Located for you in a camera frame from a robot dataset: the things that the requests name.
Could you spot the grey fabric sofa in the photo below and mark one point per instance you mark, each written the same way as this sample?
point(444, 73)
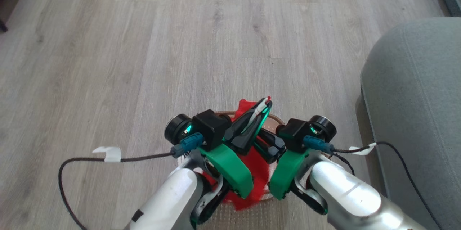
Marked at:
point(414, 107)

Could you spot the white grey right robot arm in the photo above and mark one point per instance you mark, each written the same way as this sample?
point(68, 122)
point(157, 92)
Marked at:
point(353, 194)

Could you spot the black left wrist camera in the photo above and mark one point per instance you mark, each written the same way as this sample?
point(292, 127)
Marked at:
point(210, 127)

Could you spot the red garment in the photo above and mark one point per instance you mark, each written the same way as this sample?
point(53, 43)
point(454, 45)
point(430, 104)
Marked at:
point(257, 167)

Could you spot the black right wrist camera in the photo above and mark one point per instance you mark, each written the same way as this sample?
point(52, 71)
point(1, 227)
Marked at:
point(299, 132)

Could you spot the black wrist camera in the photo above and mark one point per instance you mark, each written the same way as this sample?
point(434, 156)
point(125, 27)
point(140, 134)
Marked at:
point(299, 132)
point(210, 127)

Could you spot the cream laundry basket brown rim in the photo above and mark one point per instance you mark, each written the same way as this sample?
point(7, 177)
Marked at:
point(252, 217)

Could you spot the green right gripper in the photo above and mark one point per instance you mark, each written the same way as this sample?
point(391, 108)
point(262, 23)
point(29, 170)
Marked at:
point(286, 172)

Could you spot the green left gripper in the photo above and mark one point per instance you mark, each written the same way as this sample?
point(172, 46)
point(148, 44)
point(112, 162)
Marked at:
point(230, 168)

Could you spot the white tape tag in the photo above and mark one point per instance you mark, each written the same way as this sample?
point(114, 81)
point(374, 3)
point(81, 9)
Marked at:
point(362, 149)
point(110, 153)

